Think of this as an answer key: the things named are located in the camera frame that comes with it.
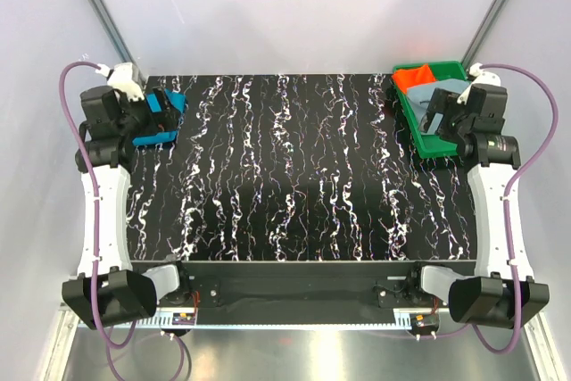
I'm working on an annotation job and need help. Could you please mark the grey-blue t shirt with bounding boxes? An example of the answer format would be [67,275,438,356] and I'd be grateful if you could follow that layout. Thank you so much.
[407,79,469,135]

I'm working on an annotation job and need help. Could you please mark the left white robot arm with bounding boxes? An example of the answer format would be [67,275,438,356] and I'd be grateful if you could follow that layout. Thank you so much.
[62,86,193,330]

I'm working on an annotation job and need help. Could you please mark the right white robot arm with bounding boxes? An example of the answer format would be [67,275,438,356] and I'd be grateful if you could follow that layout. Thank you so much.
[405,83,550,329]

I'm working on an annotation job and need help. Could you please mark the green plastic tray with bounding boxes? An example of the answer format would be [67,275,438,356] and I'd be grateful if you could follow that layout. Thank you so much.
[393,61,468,159]

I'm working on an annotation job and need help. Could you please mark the teal folded t shirt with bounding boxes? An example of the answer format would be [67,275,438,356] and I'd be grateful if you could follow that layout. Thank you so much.
[133,87,186,146]

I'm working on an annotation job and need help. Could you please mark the orange t shirt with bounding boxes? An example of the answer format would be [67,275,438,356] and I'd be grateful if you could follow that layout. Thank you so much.
[393,64,437,94]

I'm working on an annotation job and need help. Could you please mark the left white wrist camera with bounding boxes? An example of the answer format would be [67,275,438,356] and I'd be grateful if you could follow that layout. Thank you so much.
[96,62,146,102]

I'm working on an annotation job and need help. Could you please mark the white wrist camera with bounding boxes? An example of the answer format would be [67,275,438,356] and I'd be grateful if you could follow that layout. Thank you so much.
[96,62,146,102]
[457,62,501,104]

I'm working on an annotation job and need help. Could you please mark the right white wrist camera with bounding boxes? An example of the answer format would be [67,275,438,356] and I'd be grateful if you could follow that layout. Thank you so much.
[457,62,501,104]

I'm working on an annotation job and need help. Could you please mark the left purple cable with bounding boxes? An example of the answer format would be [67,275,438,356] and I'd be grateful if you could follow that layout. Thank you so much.
[60,61,193,381]

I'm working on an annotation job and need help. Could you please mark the right aluminium frame post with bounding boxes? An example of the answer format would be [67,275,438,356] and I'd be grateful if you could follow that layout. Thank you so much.
[461,0,509,70]

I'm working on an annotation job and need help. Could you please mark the aluminium frame post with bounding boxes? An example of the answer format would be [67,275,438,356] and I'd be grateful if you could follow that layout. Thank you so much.
[87,0,137,66]
[461,0,509,70]

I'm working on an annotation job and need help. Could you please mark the left aluminium frame post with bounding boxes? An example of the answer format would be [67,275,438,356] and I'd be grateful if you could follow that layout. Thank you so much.
[87,0,137,66]

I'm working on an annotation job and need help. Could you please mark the aluminium front rail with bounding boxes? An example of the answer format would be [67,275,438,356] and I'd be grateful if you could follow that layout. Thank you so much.
[57,300,550,333]

